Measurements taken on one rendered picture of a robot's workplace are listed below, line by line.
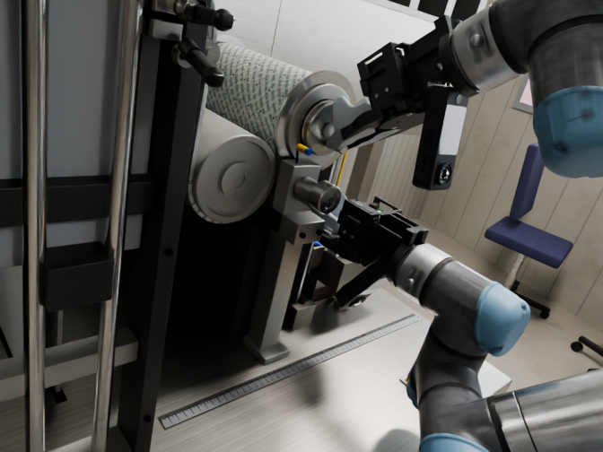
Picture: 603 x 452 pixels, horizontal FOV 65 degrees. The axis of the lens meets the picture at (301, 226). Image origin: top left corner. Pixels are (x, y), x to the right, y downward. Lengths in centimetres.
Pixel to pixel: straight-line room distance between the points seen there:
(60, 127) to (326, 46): 79
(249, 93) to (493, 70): 33
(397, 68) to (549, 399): 37
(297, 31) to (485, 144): 309
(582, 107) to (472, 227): 365
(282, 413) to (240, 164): 33
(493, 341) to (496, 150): 340
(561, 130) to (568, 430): 27
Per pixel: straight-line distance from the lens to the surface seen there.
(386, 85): 57
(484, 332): 58
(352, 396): 74
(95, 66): 39
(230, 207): 62
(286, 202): 63
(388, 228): 67
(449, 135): 55
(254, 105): 67
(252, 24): 97
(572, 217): 364
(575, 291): 368
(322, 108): 63
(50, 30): 37
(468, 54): 51
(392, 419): 73
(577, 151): 41
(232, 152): 59
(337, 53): 113
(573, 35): 45
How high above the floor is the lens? 138
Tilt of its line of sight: 23 degrees down
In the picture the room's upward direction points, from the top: 14 degrees clockwise
